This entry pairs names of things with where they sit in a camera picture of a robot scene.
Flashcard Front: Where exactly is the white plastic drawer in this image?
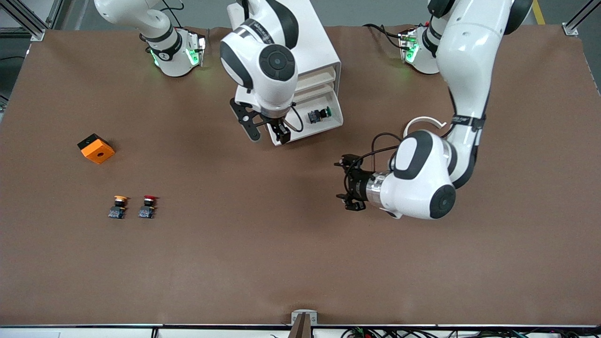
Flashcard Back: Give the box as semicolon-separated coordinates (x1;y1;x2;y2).
295;83;337;102
269;88;344;146
296;66;337;88

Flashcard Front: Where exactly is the green cap push button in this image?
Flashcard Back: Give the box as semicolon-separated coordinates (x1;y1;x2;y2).
308;107;332;124

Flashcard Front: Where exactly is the white drawer cabinet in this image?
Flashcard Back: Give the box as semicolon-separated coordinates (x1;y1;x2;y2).
227;0;342;101

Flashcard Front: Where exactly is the red cap push button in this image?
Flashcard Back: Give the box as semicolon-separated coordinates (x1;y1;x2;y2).
138;195;159;219

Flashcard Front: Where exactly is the orange cap push button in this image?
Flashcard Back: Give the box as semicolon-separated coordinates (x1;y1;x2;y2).
108;195;129;220

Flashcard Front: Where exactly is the brown paper table cover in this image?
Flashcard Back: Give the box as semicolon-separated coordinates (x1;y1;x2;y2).
0;24;601;327

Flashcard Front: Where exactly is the brown bar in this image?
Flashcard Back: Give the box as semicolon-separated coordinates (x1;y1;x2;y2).
287;313;312;338

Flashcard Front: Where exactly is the orange and black box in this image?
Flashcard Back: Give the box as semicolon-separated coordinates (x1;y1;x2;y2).
77;133;116;164

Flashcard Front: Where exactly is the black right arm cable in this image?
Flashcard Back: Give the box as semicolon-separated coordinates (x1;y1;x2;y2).
289;102;305;133

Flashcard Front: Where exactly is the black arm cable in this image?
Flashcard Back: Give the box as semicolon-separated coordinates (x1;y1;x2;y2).
289;102;305;133
354;132;405;173

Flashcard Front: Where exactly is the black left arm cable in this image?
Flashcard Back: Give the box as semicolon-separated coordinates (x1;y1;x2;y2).
354;132;405;173

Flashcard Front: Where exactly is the white curved plastic ring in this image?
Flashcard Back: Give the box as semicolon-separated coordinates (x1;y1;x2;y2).
404;116;447;140

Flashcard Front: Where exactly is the grey metal bracket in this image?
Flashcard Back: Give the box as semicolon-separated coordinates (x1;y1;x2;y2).
291;309;318;325

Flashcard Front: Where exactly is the black base cable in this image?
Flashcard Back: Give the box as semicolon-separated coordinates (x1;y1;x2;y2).
363;23;405;50

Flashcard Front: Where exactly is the aluminium frame profile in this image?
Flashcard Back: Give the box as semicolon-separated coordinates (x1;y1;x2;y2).
562;0;601;36
0;0;64;43

